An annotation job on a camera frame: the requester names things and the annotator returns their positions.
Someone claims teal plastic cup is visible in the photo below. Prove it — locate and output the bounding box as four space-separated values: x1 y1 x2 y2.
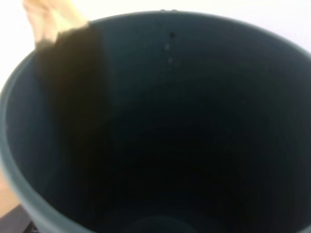
0 11 311 233

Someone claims translucent plastic drink bottle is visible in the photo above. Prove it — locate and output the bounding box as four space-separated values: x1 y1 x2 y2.
22 0 88 45

